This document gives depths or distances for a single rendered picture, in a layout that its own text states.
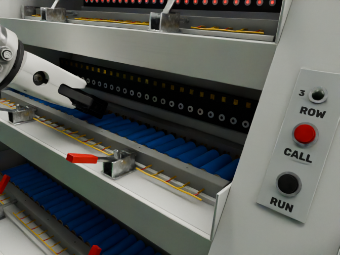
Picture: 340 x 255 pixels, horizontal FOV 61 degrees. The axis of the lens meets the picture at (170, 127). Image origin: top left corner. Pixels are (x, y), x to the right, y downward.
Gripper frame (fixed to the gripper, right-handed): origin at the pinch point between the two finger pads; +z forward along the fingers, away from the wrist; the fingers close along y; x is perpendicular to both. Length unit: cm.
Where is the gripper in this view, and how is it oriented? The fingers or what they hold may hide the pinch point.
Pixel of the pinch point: (88, 104)
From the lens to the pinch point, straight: 52.3
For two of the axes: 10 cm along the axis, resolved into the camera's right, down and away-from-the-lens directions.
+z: 5.1, 2.9, 8.1
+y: -7.7, -2.6, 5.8
